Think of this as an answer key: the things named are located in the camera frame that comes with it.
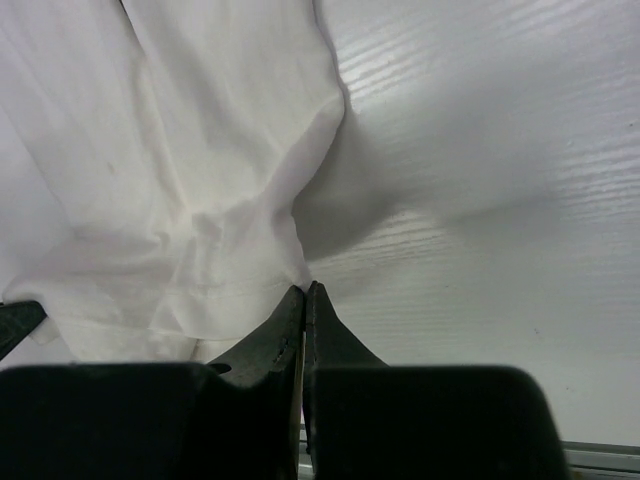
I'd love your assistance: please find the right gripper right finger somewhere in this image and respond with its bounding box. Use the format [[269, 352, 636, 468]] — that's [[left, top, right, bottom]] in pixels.
[[305, 281, 387, 369]]

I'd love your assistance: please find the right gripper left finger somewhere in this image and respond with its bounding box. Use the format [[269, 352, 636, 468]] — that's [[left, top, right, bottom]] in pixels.
[[207, 286, 305, 389]]

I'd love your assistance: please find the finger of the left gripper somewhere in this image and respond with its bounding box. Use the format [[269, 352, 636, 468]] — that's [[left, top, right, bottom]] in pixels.
[[0, 301, 47, 360]]

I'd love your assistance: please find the cream and green t-shirt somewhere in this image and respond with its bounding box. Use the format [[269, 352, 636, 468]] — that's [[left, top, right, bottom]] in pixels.
[[1, 1, 345, 362]]

